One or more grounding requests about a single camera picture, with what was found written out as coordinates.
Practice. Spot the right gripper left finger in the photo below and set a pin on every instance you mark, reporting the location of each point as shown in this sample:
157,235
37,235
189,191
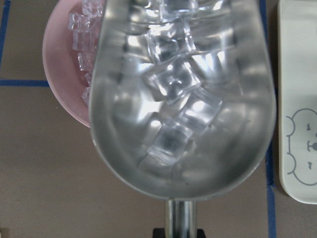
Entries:
159,233

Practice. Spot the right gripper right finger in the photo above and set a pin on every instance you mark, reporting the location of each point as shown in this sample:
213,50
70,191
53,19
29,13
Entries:
200,233

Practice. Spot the stainless steel ice scoop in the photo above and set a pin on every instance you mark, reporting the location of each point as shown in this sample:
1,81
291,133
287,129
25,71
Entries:
124,115

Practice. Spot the ice cubes in scoop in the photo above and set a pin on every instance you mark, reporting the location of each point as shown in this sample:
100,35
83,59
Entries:
188,42

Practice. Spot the pile of clear ice cubes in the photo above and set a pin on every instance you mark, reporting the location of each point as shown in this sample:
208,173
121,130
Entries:
85,27

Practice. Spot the pink bowl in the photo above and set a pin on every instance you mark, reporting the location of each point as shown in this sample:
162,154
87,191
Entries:
60,62

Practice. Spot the cream bear serving tray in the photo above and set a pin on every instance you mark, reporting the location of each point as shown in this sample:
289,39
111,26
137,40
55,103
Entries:
297,98

